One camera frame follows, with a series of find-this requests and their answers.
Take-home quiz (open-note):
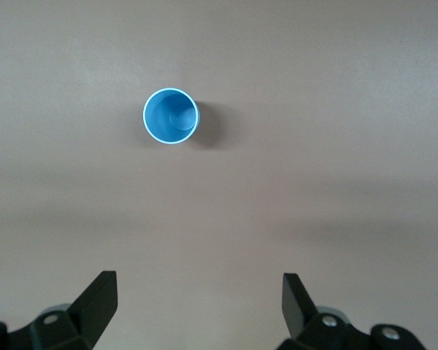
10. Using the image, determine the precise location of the blue plastic cup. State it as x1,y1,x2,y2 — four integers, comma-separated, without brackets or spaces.
142,87,201,145

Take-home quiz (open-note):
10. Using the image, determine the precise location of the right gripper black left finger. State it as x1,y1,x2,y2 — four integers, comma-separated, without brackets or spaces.
7,271,118,350

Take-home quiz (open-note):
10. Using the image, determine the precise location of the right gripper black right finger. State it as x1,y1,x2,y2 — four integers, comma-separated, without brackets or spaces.
280,273,373,350

